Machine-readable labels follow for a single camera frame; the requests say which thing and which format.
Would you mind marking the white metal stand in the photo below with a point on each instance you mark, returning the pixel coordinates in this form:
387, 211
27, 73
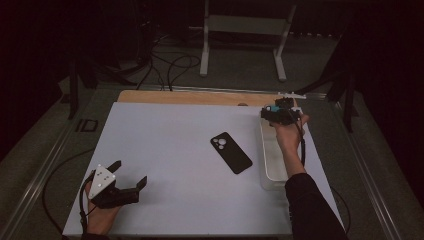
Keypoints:
246, 25

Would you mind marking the white plastic tray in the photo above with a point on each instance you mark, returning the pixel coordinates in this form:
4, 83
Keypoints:
271, 160

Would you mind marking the metal floor rail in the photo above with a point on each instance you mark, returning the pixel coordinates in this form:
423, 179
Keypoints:
40, 173
366, 176

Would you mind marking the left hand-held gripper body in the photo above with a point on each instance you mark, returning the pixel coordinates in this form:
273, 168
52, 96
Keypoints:
101, 180

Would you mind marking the person's right hand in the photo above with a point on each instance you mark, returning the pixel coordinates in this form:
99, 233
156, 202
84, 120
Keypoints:
288, 136

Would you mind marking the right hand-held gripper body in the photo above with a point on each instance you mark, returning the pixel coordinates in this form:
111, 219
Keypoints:
281, 115

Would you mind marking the white board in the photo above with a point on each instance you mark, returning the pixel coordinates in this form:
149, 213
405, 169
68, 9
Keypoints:
186, 200

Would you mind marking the black stand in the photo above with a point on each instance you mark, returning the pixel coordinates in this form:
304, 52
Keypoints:
73, 96
348, 106

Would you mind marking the black rectangular frame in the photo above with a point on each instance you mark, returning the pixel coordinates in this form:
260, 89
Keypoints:
78, 125

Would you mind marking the black phone case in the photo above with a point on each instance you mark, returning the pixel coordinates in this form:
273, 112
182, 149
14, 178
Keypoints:
231, 153

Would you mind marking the person's left hand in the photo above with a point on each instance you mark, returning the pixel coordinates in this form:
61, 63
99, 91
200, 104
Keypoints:
100, 220

